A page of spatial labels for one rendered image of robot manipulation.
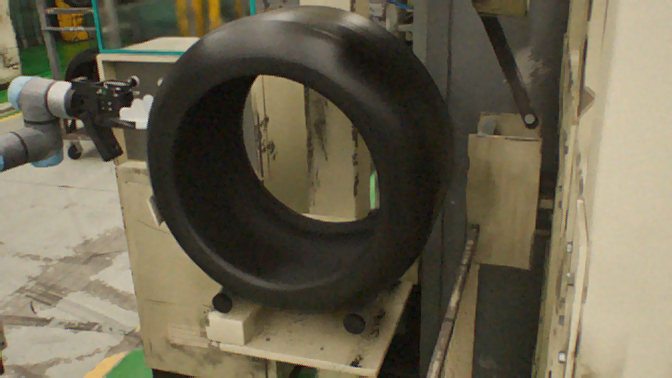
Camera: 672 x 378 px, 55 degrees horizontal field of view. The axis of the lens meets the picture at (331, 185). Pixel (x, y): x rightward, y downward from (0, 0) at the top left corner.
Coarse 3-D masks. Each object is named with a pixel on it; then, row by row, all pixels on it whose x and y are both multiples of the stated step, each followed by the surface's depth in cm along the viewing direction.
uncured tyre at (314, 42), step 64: (192, 64) 111; (256, 64) 106; (320, 64) 103; (384, 64) 105; (192, 128) 138; (384, 128) 103; (448, 128) 121; (192, 192) 138; (256, 192) 148; (384, 192) 107; (192, 256) 125; (256, 256) 141; (320, 256) 145; (384, 256) 112
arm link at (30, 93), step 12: (12, 84) 136; (24, 84) 135; (36, 84) 135; (48, 84) 134; (12, 96) 136; (24, 96) 135; (36, 96) 134; (24, 108) 136; (36, 108) 135; (36, 120) 137
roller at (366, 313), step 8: (376, 296) 130; (360, 304) 125; (368, 304) 126; (376, 304) 129; (352, 312) 122; (360, 312) 122; (368, 312) 124; (344, 320) 122; (352, 320) 122; (360, 320) 121; (368, 320) 124; (344, 328) 123; (352, 328) 122; (360, 328) 122
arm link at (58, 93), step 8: (56, 88) 133; (64, 88) 133; (48, 96) 133; (56, 96) 133; (64, 96) 132; (48, 104) 133; (56, 104) 133; (64, 104) 133; (56, 112) 134; (64, 112) 133
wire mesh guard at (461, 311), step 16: (464, 256) 125; (464, 272) 120; (464, 288) 117; (448, 304) 110; (464, 304) 127; (448, 320) 105; (464, 320) 132; (448, 336) 101; (464, 336) 137; (448, 352) 111; (464, 352) 137; (432, 368) 93; (464, 368) 141
